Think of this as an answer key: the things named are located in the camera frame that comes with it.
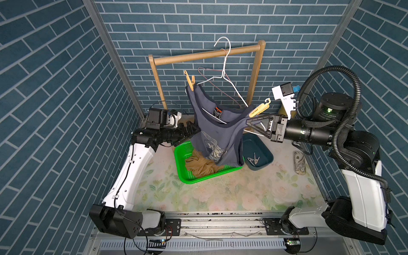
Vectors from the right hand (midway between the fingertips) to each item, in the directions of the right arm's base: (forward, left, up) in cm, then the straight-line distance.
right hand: (251, 123), depth 43 cm
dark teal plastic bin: (+25, -15, -53) cm, 61 cm away
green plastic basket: (+21, +31, -47) cm, 60 cm away
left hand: (+13, +18, -22) cm, 32 cm away
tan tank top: (+12, +19, -49) cm, 54 cm away
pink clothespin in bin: (+21, -15, -53) cm, 59 cm away
